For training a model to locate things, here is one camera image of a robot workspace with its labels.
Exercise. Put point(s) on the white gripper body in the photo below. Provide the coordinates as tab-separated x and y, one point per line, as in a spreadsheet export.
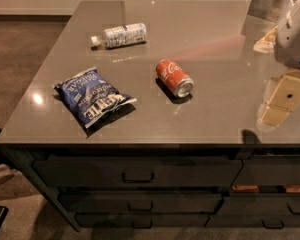
292	39

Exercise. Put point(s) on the drawer handle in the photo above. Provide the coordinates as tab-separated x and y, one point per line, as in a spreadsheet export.
137	179
294	209
141	225
272	224
140	207

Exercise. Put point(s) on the top left drawer handle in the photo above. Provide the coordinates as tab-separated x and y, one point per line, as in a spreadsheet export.
137	179

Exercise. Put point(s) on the middle left drawer handle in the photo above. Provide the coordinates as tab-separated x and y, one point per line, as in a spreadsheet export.
140	207

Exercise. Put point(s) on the blue potato chip bag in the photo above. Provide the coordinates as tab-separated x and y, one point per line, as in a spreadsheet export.
90	97

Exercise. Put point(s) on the clear plastic water bottle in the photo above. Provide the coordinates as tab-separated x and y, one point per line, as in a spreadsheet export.
121	36

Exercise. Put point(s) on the dark drawer cabinet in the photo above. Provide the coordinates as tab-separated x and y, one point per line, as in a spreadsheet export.
194	185

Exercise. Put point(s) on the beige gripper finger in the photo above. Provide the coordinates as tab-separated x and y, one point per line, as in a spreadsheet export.
266	43
281	97

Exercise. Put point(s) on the red coke can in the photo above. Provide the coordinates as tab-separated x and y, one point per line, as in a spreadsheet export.
178	82

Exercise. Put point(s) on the middle right drawer handle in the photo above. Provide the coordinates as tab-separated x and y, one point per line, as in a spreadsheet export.
294	209

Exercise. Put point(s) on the bottom left drawer handle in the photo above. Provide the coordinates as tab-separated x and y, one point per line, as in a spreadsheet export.
141	225

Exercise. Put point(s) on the bottom right drawer handle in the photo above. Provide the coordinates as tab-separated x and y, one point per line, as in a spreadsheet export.
272	224

